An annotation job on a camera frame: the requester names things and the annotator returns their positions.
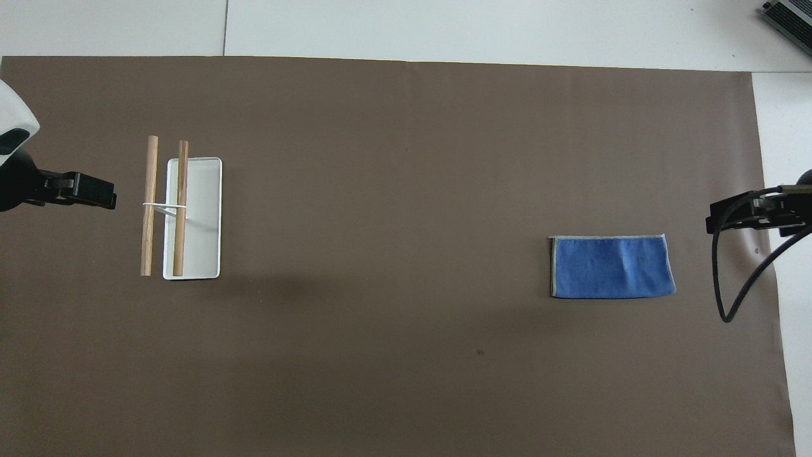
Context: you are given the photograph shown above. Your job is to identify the white rack with wooden bars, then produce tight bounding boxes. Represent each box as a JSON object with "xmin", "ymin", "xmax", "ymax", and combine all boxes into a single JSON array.
[{"xmin": 140, "ymin": 135, "xmax": 223, "ymax": 281}]

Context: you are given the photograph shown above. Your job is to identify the grey metal device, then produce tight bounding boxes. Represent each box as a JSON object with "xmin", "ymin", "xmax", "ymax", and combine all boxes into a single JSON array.
[{"xmin": 761, "ymin": 0, "xmax": 812, "ymax": 39}]

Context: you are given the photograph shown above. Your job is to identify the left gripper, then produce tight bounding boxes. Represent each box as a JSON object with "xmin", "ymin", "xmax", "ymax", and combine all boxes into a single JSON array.
[{"xmin": 0, "ymin": 147, "xmax": 48, "ymax": 214}]

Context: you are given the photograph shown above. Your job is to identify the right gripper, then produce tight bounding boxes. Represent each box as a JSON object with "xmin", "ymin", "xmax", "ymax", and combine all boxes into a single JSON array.
[{"xmin": 760, "ymin": 168, "xmax": 812, "ymax": 239}]

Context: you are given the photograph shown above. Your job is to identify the blue towel with grey edge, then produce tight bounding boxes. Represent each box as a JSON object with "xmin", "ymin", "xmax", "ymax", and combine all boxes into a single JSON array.
[{"xmin": 548, "ymin": 234, "xmax": 678, "ymax": 300}]

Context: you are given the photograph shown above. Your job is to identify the black cable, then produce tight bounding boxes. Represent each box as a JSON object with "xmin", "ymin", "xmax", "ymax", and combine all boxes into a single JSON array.
[{"xmin": 712, "ymin": 185, "xmax": 812, "ymax": 324}]

